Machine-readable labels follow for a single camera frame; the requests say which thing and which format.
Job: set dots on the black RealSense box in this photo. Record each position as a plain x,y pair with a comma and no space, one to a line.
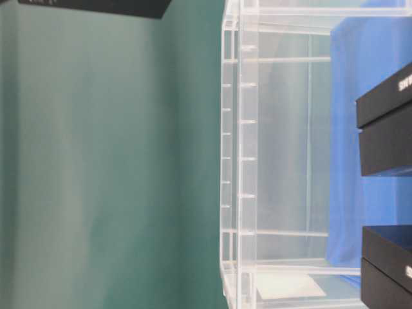
153,9
384,121
386,266

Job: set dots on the clear plastic storage case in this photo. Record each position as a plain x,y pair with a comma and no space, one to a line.
276,87

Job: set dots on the blue cloth case liner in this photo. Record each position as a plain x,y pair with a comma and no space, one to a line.
364,52

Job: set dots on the green table cloth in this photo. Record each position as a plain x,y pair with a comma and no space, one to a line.
110,158

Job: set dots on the white paper label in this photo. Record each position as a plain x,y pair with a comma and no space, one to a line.
284,286

